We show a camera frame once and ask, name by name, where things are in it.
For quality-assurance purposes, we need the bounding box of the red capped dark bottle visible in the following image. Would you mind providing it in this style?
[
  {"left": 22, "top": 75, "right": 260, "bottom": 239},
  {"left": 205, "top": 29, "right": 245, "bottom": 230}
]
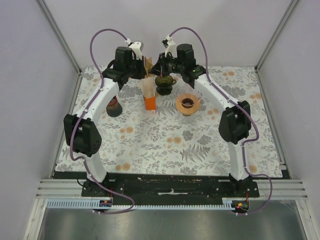
[{"left": 106, "top": 96, "right": 123, "bottom": 118}]

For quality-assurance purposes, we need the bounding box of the white cable duct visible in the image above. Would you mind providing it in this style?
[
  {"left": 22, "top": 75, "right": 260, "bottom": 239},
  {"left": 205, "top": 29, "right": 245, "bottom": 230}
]
[{"left": 46, "top": 197, "right": 238, "bottom": 210}]

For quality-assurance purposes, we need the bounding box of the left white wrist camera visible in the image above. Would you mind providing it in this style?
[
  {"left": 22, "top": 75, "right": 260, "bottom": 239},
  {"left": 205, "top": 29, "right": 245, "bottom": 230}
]
[{"left": 125, "top": 38, "right": 144, "bottom": 61}]

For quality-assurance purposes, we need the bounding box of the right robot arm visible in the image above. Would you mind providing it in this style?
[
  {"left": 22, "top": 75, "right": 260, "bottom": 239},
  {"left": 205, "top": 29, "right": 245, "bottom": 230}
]
[{"left": 150, "top": 43, "right": 252, "bottom": 197}]

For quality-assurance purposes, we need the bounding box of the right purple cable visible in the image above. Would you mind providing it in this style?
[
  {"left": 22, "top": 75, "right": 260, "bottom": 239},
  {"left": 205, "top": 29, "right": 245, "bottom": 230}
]
[{"left": 169, "top": 26, "right": 273, "bottom": 216}]

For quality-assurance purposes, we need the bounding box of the green glass coffee dripper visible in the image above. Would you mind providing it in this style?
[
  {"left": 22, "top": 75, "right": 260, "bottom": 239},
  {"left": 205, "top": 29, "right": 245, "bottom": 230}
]
[{"left": 154, "top": 75, "right": 177, "bottom": 96}]

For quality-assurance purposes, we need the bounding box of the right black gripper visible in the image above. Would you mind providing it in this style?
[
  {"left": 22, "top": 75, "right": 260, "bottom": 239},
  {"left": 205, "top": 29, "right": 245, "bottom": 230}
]
[{"left": 148, "top": 53, "right": 184, "bottom": 79}]

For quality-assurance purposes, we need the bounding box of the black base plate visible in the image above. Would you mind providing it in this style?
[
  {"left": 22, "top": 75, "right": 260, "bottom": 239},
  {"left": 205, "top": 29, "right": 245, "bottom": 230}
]
[{"left": 81, "top": 173, "right": 260, "bottom": 206}]

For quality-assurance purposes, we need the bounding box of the aluminium frame rail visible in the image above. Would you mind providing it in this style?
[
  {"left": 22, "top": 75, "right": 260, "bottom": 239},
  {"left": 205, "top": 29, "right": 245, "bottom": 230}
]
[{"left": 37, "top": 0, "right": 83, "bottom": 76}]

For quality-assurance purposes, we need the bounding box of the floral tablecloth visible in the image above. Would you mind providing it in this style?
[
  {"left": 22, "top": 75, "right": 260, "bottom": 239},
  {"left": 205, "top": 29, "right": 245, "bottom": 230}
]
[{"left": 53, "top": 65, "right": 285, "bottom": 179}]

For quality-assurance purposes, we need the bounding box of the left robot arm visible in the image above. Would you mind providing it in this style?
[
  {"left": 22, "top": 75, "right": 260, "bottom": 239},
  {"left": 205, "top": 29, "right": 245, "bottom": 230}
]
[{"left": 63, "top": 41, "right": 146, "bottom": 197}]

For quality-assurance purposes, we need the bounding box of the orange coffee filter box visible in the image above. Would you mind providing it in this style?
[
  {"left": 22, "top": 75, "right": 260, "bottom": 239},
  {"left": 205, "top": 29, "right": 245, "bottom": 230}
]
[{"left": 141, "top": 77, "right": 157, "bottom": 111}]

